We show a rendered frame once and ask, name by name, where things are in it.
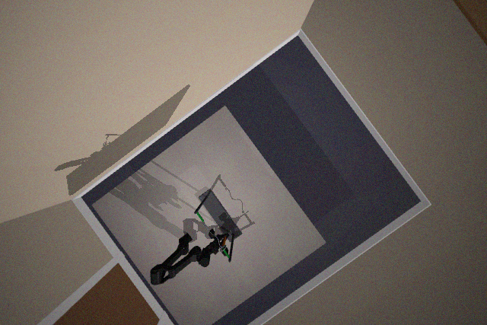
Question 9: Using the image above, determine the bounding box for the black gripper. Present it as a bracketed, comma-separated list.
[208, 229, 229, 256]

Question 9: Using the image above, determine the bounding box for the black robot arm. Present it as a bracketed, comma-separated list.
[150, 233, 219, 285]

